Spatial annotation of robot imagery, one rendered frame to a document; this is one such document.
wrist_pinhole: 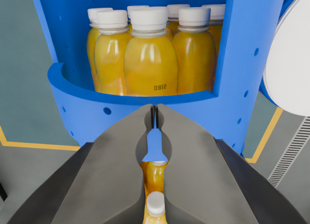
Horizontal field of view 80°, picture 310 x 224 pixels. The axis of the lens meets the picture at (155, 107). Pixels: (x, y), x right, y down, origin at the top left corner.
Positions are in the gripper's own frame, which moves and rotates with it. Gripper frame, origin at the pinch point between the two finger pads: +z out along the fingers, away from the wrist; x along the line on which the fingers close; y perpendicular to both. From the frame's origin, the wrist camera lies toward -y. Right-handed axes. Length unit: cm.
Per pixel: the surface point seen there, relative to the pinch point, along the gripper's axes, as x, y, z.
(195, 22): 4.9, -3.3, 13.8
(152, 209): -1.4, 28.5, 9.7
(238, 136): 9.3, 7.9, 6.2
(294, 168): 141, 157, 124
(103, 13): -6.1, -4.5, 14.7
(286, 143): 121, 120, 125
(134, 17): -1.9, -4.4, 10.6
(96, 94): -5.5, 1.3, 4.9
